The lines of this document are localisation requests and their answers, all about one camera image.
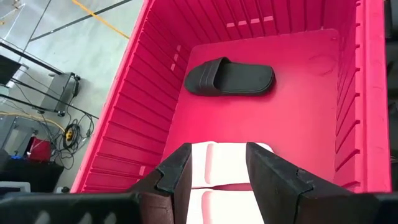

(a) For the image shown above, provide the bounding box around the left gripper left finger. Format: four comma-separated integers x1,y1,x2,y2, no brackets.
127,142,193,224

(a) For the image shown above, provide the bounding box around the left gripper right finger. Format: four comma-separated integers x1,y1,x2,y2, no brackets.
245,142,376,224

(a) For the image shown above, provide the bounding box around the white slide slipper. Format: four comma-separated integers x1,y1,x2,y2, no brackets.
186,141,275,224

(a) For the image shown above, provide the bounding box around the black slide sandal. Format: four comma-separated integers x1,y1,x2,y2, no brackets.
183,56,276,97

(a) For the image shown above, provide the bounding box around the red plastic bin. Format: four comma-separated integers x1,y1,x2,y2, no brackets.
70,0,392,194

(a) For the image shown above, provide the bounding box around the red box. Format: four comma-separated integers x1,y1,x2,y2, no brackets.
26,136,53,162

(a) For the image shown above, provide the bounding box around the grey wheeled cart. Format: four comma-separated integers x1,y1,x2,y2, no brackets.
39,72,82,118

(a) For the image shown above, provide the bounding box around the black desk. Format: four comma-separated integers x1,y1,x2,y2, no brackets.
0,160,65,192

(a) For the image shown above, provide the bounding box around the black yellow cable coil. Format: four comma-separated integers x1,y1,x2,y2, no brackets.
61,123,79,149

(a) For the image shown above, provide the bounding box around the yellow floor cable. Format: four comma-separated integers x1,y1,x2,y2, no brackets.
70,0,131,40

